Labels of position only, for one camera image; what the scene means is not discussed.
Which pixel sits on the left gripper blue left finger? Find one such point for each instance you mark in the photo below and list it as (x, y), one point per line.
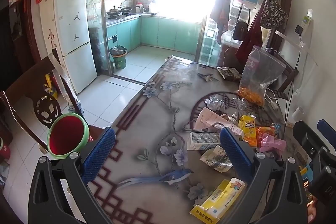
(95, 153)

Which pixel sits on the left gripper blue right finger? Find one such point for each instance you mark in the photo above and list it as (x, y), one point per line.
(240, 161)

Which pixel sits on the brown paper wrapper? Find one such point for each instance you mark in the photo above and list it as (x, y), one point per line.
(217, 159)

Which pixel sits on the orange snack bag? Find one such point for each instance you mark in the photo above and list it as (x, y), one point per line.
(261, 131)

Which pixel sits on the yellow drink carton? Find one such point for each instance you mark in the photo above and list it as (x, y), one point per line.
(247, 125)

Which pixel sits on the pink strawberry milk carton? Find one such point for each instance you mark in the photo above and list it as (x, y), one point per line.
(208, 118)

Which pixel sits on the yellow white medicine box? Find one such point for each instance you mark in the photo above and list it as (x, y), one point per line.
(219, 202)

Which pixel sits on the silver foil ball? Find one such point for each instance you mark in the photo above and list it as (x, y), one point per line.
(215, 104)

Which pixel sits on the black shoulder bag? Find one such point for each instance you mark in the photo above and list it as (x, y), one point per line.
(241, 27)

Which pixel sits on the red green-rimmed trash bucket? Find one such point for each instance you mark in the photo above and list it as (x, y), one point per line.
(69, 133)

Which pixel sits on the green kitchen trash bin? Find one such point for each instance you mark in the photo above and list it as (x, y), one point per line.
(119, 56)

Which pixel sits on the teal kitchen cabinets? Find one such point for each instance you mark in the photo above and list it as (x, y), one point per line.
(154, 31)

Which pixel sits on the blue yellow toy pad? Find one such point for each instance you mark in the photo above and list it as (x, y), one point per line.
(307, 175)

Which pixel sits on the pink plastic bag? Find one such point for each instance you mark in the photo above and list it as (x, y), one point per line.
(269, 142)

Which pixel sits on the floral tablecloth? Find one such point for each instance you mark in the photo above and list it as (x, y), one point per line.
(150, 175)

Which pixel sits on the wooden chair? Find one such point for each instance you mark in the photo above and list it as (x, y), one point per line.
(45, 106)

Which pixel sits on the dark snack packet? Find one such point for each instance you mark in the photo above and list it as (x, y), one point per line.
(229, 74)

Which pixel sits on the clear plastic zip bag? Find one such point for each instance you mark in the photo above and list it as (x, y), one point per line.
(260, 71)

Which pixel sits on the dark red hanging garment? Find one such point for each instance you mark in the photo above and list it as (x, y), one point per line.
(253, 38)

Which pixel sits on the hanging plaid cloth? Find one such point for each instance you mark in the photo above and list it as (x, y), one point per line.
(220, 15)

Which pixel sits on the white refrigerator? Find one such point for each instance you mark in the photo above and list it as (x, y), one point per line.
(65, 31)

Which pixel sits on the patterned tote bag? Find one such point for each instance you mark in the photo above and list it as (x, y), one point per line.
(273, 15)

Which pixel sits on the black wok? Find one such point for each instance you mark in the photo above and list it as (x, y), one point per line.
(114, 12)

